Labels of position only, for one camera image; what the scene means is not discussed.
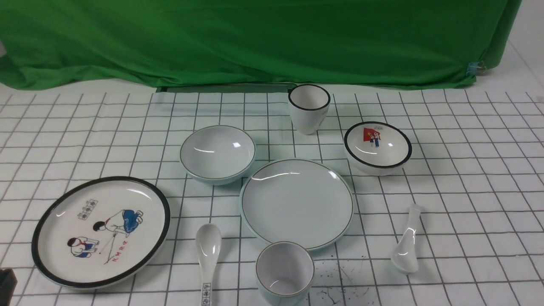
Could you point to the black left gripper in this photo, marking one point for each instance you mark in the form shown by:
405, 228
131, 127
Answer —
8, 282

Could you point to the pale green bowl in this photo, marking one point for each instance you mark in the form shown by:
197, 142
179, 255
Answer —
217, 155

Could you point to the pale green cup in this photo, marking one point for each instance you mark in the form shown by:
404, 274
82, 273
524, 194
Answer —
285, 272

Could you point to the plain white spoon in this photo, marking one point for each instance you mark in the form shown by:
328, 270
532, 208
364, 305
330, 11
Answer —
404, 257

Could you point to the white plate black rim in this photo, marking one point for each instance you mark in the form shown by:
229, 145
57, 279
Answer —
101, 232

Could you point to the white grid tablecloth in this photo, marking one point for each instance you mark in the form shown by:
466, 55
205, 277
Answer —
476, 171

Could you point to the white spoon with lettering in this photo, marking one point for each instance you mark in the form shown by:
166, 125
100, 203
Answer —
208, 245

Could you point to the green backdrop cloth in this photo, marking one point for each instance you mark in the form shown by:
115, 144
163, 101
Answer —
408, 44

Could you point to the pale green plate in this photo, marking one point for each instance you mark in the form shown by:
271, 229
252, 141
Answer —
299, 201

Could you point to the white cup black rim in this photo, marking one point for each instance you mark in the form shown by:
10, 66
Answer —
308, 106

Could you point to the white bowl black rim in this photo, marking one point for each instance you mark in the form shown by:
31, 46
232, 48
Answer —
377, 148

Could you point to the blue binder clip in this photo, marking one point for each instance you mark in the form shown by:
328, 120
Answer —
476, 68

